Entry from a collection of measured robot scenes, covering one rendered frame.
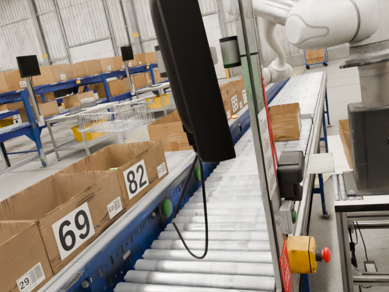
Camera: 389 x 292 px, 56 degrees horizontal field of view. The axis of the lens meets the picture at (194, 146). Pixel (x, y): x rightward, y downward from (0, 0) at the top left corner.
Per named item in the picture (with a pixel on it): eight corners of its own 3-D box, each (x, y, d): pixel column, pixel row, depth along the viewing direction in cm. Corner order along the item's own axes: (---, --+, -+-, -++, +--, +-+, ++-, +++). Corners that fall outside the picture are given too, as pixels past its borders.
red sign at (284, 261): (288, 310, 85) (281, 261, 82) (285, 309, 85) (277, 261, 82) (295, 269, 99) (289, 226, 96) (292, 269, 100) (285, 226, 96)
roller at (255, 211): (297, 222, 142) (295, 210, 141) (175, 223, 162) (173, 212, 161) (298, 215, 147) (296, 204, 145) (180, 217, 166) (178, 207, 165)
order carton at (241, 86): (243, 108, 312) (240, 88, 308) (211, 112, 324) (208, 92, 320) (253, 99, 348) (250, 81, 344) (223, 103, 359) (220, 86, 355)
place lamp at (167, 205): (168, 219, 149) (164, 203, 147) (165, 219, 149) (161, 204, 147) (174, 211, 155) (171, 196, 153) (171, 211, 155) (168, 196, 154)
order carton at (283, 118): (299, 138, 235) (296, 113, 231) (254, 143, 245) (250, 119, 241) (301, 124, 271) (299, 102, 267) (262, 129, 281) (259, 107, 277)
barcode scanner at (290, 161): (308, 179, 104) (304, 145, 100) (306, 202, 94) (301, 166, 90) (285, 180, 106) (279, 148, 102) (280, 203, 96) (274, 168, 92)
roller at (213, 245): (290, 259, 119) (287, 246, 118) (149, 255, 138) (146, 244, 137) (291, 251, 123) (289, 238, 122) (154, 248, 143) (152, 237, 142)
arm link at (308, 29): (363, 0, 122) (305, 10, 117) (356, 48, 131) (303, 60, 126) (257, -22, 186) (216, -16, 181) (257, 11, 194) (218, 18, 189)
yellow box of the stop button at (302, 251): (322, 275, 92) (319, 249, 90) (287, 273, 95) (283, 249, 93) (323, 244, 105) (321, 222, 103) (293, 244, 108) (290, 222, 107)
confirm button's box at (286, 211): (294, 234, 92) (291, 210, 90) (282, 234, 93) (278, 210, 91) (297, 222, 98) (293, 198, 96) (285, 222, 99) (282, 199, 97)
